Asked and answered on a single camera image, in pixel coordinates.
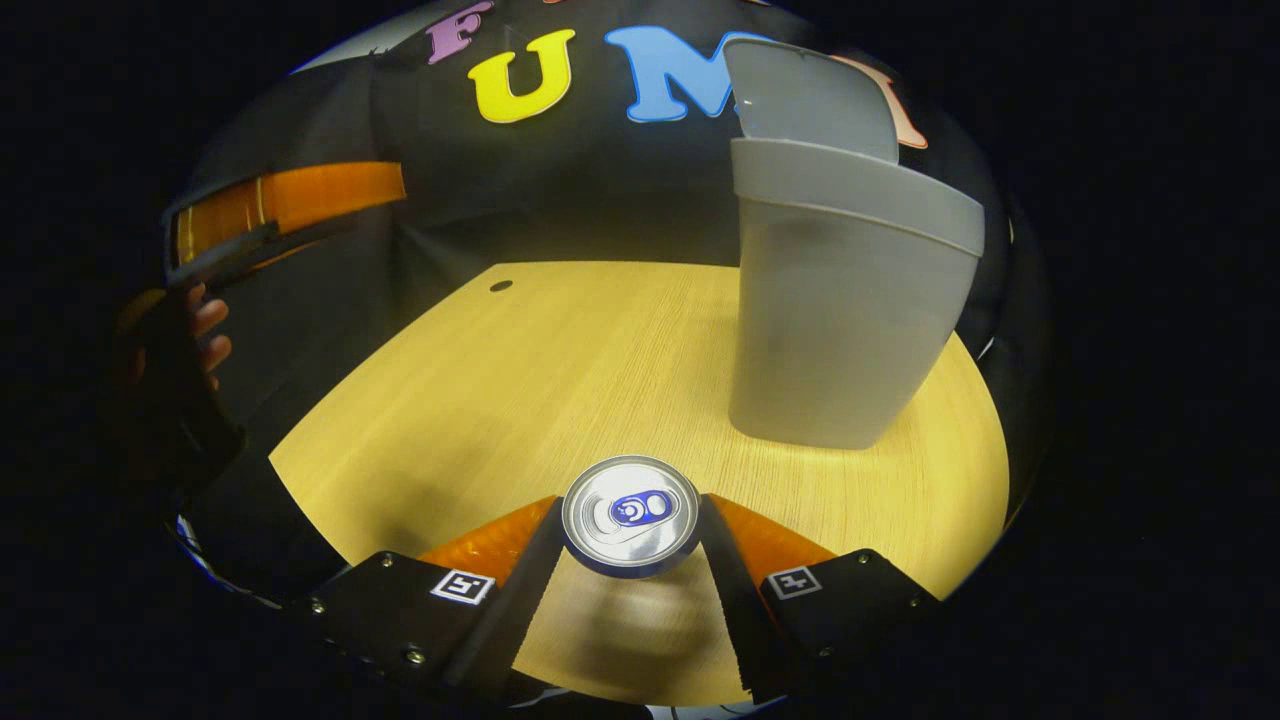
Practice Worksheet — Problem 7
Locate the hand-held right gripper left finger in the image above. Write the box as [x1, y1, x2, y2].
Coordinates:
[300, 495, 566, 701]

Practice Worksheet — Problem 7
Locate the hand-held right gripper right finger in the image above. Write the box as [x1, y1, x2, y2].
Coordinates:
[697, 493, 941, 706]

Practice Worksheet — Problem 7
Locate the silver pop can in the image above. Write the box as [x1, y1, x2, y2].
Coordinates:
[560, 455, 703, 579]

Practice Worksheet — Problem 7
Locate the white desktop garbage bin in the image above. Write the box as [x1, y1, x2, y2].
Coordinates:
[722, 38, 986, 451]

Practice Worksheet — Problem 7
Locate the wooden desktop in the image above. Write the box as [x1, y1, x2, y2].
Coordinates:
[268, 262, 1011, 707]

